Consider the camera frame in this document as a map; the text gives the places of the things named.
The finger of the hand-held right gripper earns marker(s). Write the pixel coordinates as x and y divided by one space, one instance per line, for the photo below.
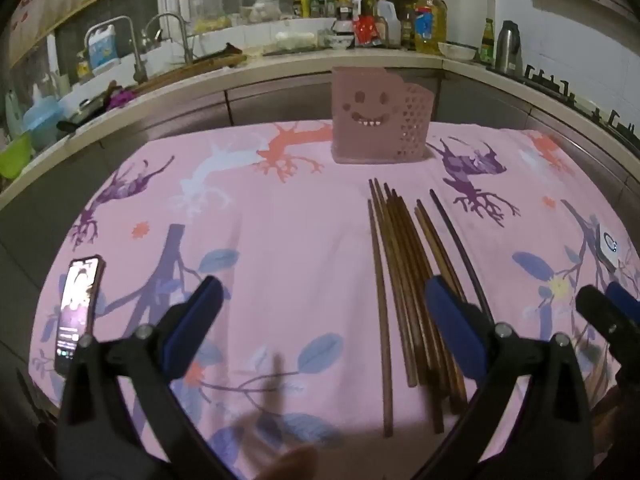
597 310
627 302

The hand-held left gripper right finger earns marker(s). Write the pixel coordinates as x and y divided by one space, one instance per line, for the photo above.
455 325

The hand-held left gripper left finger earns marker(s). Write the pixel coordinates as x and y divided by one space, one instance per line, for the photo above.
195 325

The bundle of wooden chopsticks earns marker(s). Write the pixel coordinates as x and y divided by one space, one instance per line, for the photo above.
400 260

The dark thin chopstick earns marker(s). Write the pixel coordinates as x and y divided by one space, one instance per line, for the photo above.
452 235

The pink smiley chopstick holder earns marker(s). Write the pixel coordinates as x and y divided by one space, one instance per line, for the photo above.
360 135

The person's left hand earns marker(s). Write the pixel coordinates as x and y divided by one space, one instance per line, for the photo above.
297 465

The small white device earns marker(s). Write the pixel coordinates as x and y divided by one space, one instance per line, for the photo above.
612 245

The pink printed cloth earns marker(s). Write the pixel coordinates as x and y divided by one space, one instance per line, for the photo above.
280 260

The smartphone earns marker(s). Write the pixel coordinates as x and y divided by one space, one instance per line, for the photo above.
75 310

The gas stove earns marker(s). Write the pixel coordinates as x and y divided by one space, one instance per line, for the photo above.
575 97

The black pan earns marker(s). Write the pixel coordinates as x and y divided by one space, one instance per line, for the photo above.
80 117

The purple cloth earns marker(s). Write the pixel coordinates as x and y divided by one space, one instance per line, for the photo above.
120 99

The green plastic basin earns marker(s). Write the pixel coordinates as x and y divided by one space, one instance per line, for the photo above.
15 157

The light blue plastic bucket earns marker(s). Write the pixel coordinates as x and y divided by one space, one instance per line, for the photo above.
42 120

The wooden cutting board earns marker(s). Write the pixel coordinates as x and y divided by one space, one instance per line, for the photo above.
200 65

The white bowl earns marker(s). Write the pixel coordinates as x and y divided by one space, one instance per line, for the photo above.
457 52

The steel thermos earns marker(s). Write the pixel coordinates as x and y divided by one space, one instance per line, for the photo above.
508 50

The steel faucet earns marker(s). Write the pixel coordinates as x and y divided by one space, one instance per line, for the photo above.
136 50
186 40

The green glass bottle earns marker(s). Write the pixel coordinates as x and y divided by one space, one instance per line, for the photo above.
487 45

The blue and white detergent jug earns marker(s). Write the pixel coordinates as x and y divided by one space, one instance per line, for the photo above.
102 50

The dark sauce bottle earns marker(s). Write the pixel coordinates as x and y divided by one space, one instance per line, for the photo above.
408 30

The yellow cooking oil bottle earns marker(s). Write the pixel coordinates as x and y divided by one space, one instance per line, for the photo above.
430 25

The white plastic bag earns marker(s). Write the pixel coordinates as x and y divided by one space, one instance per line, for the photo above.
295 40

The patterned ceramic bowl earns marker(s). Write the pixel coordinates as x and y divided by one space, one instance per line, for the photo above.
343 41

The white plastic jug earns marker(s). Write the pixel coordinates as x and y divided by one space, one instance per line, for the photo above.
390 25

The red packet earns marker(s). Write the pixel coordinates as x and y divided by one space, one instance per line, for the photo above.
366 30

